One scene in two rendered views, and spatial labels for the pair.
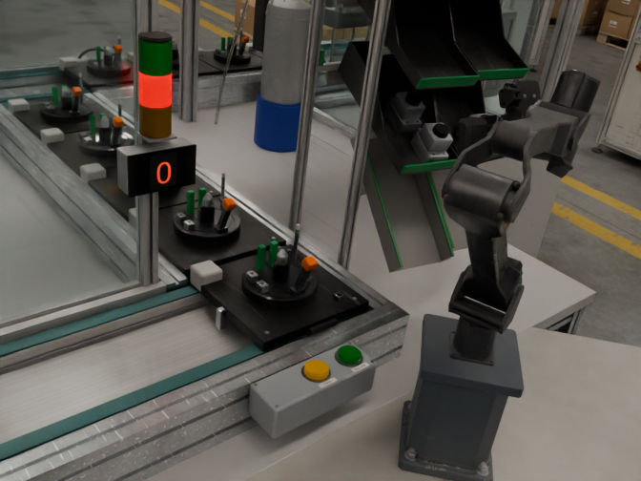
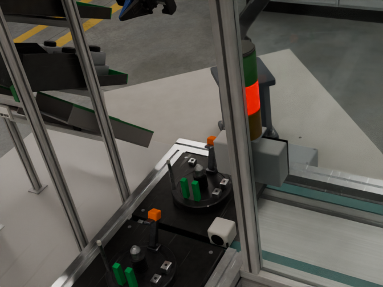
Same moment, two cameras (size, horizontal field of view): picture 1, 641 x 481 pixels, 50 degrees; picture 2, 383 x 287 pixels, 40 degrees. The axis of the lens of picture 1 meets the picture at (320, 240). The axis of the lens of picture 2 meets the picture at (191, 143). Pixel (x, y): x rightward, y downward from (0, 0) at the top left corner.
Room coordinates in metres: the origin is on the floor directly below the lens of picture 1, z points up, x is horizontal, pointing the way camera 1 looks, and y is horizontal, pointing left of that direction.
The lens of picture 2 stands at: (1.27, 0.95, 1.76)
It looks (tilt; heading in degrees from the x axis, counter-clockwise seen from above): 36 degrees down; 258
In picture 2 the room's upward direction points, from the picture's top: 10 degrees counter-clockwise
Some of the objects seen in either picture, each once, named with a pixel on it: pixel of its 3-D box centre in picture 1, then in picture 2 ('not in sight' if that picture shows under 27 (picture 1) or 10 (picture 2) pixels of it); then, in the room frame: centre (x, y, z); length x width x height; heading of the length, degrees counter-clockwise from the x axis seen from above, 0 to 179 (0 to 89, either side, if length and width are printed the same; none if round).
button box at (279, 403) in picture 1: (314, 386); not in sight; (0.86, -0.02, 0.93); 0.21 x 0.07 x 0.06; 133
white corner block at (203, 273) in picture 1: (206, 276); (221, 232); (1.08, 0.20, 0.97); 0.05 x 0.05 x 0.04; 43
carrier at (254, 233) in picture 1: (207, 210); (138, 260); (1.26, 0.24, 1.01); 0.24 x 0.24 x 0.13; 43
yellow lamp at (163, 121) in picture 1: (155, 118); not in sight; (1.03, 0.28, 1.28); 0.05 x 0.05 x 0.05
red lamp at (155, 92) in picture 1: (155, 87); not in sight; (1.03, 0.28, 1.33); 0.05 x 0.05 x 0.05
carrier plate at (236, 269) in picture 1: (279, 291); (203, 195); (1.07, 0.06, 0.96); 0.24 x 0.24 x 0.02; 43
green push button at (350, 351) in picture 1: (348, 356); not in sight; (0.91, -0.07, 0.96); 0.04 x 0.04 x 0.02
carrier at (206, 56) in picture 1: (232, 47); not in sight; (2.57, 0.42, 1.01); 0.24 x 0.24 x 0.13; 43
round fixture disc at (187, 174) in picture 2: (279, 282); (202, 188); (1.07, 0.06, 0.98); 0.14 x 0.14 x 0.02
